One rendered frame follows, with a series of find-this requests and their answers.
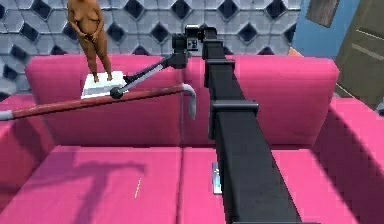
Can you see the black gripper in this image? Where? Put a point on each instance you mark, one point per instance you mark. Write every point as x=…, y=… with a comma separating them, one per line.
x=179, y=43

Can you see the brown human statue white base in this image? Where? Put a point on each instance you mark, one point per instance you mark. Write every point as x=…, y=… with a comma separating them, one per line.
x=89, y=36

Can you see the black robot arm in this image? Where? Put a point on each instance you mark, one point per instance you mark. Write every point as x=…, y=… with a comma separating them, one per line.
x=246, y=140

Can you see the pink sofa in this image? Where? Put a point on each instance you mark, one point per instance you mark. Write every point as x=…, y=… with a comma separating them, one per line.
x=286, y=100

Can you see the red crowbar grey ends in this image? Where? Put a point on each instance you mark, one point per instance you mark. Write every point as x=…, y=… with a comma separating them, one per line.
x=86, y=102

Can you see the small yellow pencil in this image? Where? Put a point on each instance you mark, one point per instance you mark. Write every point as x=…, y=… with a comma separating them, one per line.
x=137, y=188

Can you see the small orange object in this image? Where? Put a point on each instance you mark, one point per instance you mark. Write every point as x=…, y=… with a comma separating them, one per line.
x=295, y=52

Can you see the olive green room door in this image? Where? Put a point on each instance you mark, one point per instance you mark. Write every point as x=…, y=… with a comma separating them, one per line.
x=363, y=50

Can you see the brown framed wall picture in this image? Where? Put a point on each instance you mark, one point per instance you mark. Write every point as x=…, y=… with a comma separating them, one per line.
x=322, y=11

